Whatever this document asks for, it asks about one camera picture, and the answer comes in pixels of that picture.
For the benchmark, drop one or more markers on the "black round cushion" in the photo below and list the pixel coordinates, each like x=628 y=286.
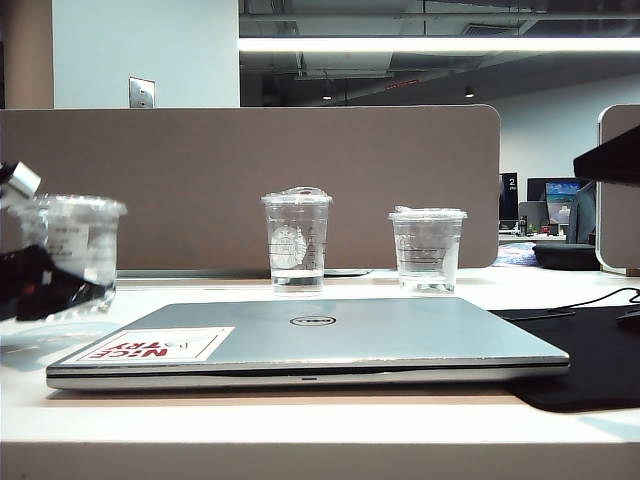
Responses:
x=565 y=255

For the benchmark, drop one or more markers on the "short clear plastic lidded cup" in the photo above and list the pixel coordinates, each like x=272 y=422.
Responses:
x=427 y=250

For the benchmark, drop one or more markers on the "metal wall switch plate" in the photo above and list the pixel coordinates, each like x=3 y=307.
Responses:
x=142 y=92

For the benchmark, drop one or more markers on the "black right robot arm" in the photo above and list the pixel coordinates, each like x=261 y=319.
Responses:
x=610 y=160

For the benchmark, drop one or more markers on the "large brown desk divider panel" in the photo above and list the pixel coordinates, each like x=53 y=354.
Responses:
x=200 y=175

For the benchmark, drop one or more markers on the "person in grey jacket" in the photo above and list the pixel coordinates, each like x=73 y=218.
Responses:
x=582 y=215

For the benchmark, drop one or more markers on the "blue plastic bag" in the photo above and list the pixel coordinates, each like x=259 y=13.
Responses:
x=517 y=256

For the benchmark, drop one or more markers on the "silver Dell laptop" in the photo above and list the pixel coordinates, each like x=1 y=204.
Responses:
x=350 y=335

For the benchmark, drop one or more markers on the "black sign with white numeral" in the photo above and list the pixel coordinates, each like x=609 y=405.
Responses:
x=509 y=195

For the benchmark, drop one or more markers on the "tall clear plastic lidded cup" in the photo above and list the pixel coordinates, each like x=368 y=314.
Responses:
x=297 y=240

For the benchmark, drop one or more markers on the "black Lenovo computer mouse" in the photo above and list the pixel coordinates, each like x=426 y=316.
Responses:
x=631 y=318

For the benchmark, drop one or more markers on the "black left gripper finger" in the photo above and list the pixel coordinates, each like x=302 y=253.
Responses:
x=75 y=292

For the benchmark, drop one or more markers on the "long white ceiling light strip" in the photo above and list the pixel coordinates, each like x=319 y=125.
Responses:
x=425 y=44

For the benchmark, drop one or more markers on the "computer monitor with blue picture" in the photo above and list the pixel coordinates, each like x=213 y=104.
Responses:
x=560 y=200

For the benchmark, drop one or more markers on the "narrow brown desk divider panel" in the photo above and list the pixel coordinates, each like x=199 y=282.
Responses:
x=620 y=225

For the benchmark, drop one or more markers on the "clear plastic cup white label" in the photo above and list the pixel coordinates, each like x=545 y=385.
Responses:
x=75 y=235

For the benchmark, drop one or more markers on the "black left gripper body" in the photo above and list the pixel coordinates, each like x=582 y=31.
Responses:
x=22 y=280

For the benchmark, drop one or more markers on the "black mouse pad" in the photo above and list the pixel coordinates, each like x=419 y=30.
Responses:
x=590 y=360

